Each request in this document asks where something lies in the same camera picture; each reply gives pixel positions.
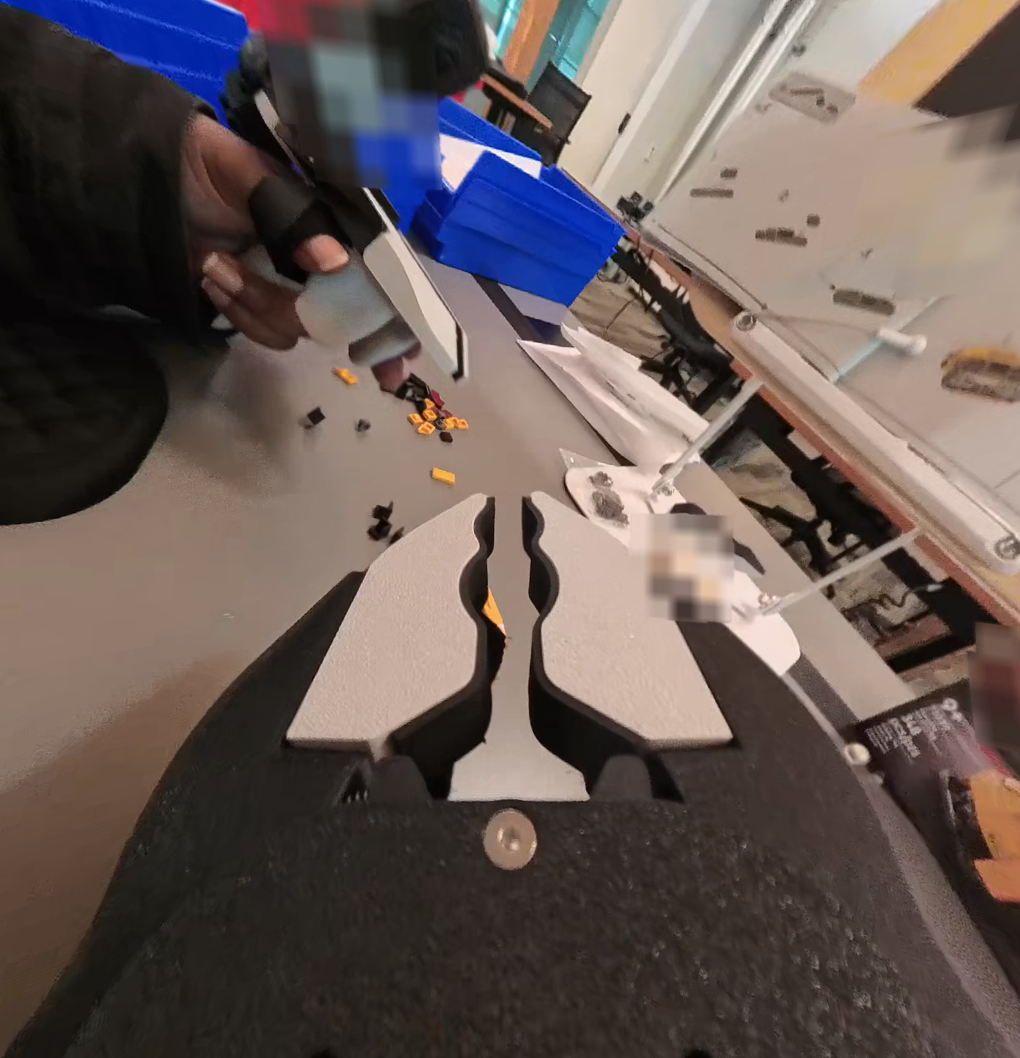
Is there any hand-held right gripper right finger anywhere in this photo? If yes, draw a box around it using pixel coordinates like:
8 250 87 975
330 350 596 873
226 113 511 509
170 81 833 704
520 491 734 793

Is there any black office chair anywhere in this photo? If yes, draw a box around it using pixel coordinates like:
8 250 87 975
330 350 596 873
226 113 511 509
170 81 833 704
525 60 595 166

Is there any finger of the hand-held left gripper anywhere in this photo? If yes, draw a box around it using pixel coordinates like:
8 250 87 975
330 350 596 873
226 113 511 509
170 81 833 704
361 188 471 384

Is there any pile of small lego pieces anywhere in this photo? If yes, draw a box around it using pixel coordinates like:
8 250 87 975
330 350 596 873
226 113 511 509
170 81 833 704
392 374 472 446

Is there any clear bag of black parts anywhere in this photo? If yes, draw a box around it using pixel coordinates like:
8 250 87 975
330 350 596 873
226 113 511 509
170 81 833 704
559 449 645 527

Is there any wooden post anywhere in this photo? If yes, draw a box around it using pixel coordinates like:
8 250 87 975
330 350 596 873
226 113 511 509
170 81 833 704
503 0 562 82

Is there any person's left hand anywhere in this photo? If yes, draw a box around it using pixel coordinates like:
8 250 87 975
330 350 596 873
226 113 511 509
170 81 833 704
179 111 425 393

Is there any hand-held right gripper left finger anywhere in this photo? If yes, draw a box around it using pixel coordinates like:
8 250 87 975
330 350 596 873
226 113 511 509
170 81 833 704
287 493 508 790

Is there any lego set box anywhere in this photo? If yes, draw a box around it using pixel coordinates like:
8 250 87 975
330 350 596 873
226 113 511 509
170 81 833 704
855 686 1020 997

